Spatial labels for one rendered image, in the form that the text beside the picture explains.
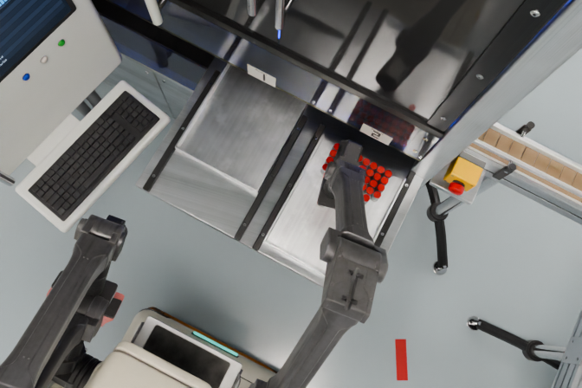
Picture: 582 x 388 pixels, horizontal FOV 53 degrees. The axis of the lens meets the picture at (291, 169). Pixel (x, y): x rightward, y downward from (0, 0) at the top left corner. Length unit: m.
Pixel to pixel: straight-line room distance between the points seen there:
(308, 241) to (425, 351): 1.08
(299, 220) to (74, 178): 0.65
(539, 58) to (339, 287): 0.48
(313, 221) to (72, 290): 0.77
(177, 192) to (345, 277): 0.79
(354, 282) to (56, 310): 0.47
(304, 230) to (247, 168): 0.24
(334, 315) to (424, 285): 1.62
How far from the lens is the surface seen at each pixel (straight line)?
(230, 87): 1.70
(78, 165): 1.76
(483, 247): 2.64
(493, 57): 1.05
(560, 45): 0.96
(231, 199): 1.60
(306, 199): 1.60
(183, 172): 1.64
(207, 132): 1.66
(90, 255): 1.08
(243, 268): 2.46
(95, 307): 1.23
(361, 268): 0.95
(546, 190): 1.73
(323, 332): 0.98
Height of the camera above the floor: 2.45
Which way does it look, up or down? 75 degrees down
